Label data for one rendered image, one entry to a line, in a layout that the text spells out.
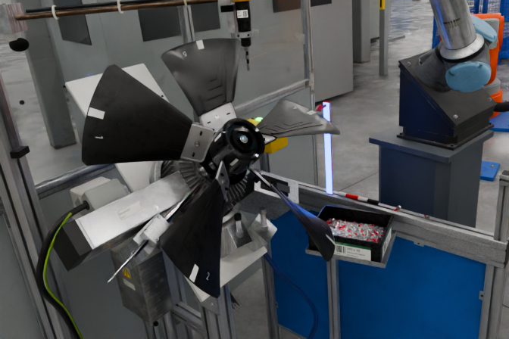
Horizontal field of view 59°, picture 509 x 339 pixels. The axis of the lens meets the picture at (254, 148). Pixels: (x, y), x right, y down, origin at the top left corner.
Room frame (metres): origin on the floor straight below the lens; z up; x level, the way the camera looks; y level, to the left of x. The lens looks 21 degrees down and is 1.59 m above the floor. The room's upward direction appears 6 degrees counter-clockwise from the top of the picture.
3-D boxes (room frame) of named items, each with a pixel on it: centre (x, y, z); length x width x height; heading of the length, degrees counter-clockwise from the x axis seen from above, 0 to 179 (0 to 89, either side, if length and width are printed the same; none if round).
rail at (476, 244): (1.33, -0.32, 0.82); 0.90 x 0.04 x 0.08; 47
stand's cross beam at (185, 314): (1.18, 0.25, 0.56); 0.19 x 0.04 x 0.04; 47
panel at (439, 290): (1.33, -0.32, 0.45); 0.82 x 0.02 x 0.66; 47
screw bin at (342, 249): (1.16, -0.26, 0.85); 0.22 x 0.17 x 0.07; 61
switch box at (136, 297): (1.19, 0.39, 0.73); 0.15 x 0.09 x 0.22; 47
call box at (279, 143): (1.60, -0.03, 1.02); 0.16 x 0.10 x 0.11; 47
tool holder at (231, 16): (1.13, 0.00, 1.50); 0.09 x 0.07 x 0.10; 82
